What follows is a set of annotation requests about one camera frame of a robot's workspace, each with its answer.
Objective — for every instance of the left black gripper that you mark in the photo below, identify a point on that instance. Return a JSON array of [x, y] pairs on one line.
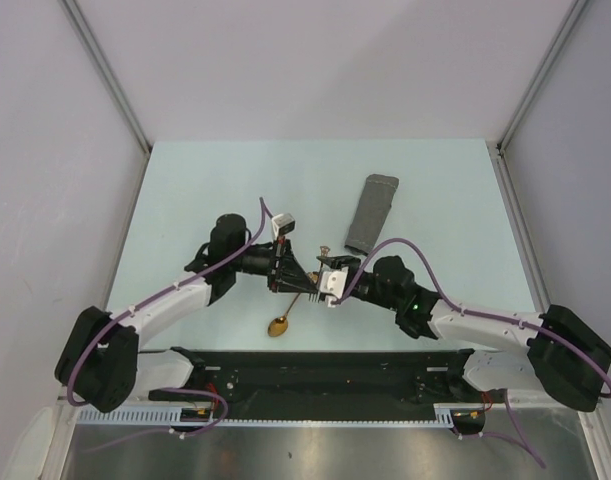
[[287, 275]]

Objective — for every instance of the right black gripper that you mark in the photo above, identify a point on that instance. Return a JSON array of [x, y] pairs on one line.
[[342, 261]]

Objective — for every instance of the gold fork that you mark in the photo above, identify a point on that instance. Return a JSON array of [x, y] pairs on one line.
[[317, 276]]

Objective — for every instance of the grey cloth napkin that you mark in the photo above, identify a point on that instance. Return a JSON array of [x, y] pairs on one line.
[[371, 213]]

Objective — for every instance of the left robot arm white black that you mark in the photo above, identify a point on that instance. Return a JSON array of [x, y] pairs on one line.
[[99, 363]]

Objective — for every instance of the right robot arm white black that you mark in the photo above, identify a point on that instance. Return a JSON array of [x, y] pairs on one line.
[[554, 351]]

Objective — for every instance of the gold spoon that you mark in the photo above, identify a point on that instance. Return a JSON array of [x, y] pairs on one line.
[[279, 325]]

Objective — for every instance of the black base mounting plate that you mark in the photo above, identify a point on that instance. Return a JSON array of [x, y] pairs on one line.
[[326, 386]]

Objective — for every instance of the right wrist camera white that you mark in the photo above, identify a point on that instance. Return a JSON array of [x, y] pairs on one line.
[[331, 286]]

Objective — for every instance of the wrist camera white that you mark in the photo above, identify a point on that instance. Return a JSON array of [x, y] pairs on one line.
[[331, 286], [282, 225]]

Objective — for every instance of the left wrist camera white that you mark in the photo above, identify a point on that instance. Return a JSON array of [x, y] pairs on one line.
[[282, 225]]

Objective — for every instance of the right aluminium side rail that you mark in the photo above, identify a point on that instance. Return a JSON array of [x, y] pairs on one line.
[[527, 254]]

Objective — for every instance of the left aluminium frame post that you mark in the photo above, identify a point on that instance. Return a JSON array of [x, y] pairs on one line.
[[101, 64]]

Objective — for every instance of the aluminium frame post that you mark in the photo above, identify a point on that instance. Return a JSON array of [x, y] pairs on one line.
[[101, 64], [555, 49]]

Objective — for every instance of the right aluminium frame post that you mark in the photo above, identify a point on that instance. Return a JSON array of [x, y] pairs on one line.
[[555, 49]]

